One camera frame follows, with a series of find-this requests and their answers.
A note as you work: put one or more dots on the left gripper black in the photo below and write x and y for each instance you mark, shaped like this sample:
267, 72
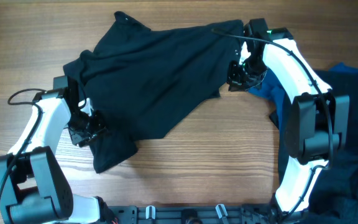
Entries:
100, 129

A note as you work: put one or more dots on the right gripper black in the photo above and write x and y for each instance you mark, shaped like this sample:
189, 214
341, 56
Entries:
237, 81

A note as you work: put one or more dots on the black t-shirt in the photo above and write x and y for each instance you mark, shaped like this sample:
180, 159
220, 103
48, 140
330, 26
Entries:
143, 82

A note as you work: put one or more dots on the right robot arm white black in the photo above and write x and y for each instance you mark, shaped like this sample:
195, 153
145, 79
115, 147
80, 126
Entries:
316, 127

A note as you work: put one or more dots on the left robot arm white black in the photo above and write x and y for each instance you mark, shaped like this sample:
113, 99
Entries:
33, 187

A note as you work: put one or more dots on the dark clothes pile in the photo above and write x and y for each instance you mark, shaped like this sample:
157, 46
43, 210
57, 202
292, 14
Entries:
334, 198

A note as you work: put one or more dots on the blue garment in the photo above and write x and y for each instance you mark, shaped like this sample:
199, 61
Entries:
269, 90

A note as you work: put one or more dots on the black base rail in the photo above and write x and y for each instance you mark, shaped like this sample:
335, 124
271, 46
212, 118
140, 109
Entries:
240, 214

